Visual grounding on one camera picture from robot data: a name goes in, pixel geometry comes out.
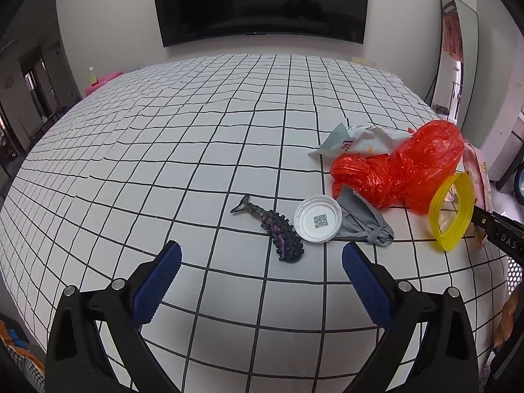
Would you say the yellow plastic ring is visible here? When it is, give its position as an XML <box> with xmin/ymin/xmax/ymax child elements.
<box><xmin>429</xmin><ymin>172</ymin><xmax>476</xmax><ymax>252</ymax></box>

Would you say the white snack wrapper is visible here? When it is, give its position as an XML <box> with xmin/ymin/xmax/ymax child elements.
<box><xmin>308</xmin><ymin>123</ymin><xmax>414</xmax><ymax>158</ymax></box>

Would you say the red plastic bag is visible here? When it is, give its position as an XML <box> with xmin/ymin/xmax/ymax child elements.
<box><xmin>331</xmin><ymin>120</ymin><xmax>465</xmax><ymax>215</ymax></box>

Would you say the orange cloth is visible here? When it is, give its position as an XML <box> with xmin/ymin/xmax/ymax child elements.
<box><xmin>493</xmin><ymin>295</ymin><xmax>520</xmax><ymax>348</ymax></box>

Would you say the pink white package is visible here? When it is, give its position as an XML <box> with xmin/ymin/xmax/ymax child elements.
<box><xmin>444</xmin><ymin>143</ymin><xmax>494</xmax><ymax>248</ymax></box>

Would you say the colourful patterned cloth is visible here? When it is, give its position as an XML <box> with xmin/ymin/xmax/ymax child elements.
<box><xmin>0</xmin><ymin>315</ymin><xmax>46</xmax><ymax>393</ymax></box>

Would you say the grey perforated basket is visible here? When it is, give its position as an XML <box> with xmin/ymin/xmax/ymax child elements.
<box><xmin>505</xmin><ymin>254</ymin><xmax>524</xmax><ymax>295</ymax></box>

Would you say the white round lid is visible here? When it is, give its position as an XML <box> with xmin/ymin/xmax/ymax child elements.
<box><xmin>293</xmin><ymin>195</ymin><xmax>343</xmax><ymax>243</ymax></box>

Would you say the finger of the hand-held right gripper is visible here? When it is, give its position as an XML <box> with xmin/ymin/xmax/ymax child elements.
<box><xmin>473</xmin><ymin>205</ymin><xmax>524</xmax><ymax>260</ymax></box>

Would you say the dark spiky fish toy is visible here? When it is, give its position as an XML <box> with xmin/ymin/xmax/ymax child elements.
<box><xmin>230</xmin><ymin>196</ymin><xmax>306</xmax><ymax>263</ymax></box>

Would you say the pink box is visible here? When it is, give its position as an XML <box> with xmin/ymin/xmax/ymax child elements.
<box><xmin>85</xmin><ymin>70</ymin><xmax>124</xmax><ymax>97</ymax></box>

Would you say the black wall television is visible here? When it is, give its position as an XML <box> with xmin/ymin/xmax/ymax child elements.
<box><xmin>151</xmin><ymin>0</ymin><xmax>369</xmax><ymax>48</ymax></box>

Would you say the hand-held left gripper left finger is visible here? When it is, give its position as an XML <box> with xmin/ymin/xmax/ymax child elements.
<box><xmin>45</xmin><ymin>241</ymin><xmax>183</xmax><ymax>393</ymax></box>

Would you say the tall white cabinet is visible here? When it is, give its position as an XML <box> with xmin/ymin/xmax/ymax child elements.
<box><xmin>481</xmin><ymin>110</ymin><xmax>524</xmax><ymax>181</ymax></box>

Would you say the washing machine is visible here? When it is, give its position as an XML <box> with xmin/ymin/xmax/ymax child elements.
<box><xmin>497</xmin><ymin>164</ymin><xmax>524</xmax><ymax>197</ymax></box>

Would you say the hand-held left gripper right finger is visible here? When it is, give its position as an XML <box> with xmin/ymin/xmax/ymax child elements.
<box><xmin>342</xmin><ymin>241</ymin><xmax>479</xmax><ymax>393</ymax></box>

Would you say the checkered bed sheet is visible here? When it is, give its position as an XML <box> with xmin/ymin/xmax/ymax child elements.
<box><xmin>0</xmin><ymin>54</ymin><xmax>512</xmax><ymax>381</ymax></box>

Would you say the standing mirror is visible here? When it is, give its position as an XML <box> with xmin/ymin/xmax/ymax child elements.
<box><xmin>426</xmin><ymin>0</ymin><xmax>479</xmax><ymax>132</ymax></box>

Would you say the grey cloth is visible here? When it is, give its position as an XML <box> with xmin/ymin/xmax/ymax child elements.
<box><xmin>336</xmin><ymin>186</ymin><xmax>395</xmax><ymax>248</ymax></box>

